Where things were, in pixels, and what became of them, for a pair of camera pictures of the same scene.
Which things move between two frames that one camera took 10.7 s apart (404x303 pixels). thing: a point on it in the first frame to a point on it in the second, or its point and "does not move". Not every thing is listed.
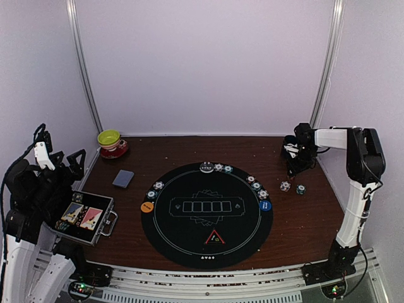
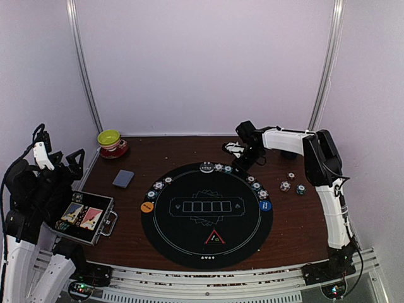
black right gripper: x=296 y=168 to x=240 y=166
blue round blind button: x=264 y=205 does not move
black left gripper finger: x=77 y=169 does not move
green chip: x=228 y=169 does not move
